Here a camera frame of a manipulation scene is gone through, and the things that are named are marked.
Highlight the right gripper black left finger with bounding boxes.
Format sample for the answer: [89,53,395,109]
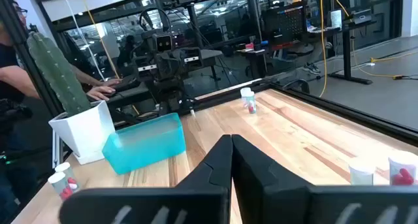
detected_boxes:
[58,134,233,224]

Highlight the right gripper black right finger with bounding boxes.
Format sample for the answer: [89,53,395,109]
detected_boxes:
[231,134,418,224]

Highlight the pill bottle red oval pills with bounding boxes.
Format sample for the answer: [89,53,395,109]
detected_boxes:
[48,171,74,201]

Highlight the teal translucent plastic bin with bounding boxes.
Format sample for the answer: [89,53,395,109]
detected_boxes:
[102,112,187,175]

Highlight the clear pill bottle white cap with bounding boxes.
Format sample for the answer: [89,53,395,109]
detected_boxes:
[348,161,376,186]
[240,87,251,109]

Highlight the pill bottle red white pills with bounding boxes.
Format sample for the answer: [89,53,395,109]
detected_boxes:
[54,162,79,192]

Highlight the white square plant pot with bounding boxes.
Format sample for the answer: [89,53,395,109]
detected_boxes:
[48,100,116,165]

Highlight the tall green cactus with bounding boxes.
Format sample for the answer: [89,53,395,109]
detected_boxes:
[26,31,92,118]

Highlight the black pegboard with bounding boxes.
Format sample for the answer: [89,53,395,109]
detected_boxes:
[261,5,308,45]

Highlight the sneaker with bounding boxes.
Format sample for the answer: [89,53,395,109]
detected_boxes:
[302,62,322,75]

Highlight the person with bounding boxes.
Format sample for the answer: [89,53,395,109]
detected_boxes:
[0,0,122,224]

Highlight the black standing desk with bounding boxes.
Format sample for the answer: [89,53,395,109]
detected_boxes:
[306,8,376,86]

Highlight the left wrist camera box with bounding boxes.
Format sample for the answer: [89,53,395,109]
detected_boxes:
[152,33,174,54]

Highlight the yellow hanging cable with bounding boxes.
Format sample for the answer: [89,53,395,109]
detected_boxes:
[329,0,418,80]
[318,0,328,98]
[77,0,121,80]

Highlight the white hanging cable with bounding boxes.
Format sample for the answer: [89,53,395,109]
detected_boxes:
[60,0,106,82]

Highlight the black table edge frame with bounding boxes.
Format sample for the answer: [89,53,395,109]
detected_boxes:
[195,80,418,146]

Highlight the black rig frame post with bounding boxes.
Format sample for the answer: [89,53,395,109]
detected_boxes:
[0,0,65,119]

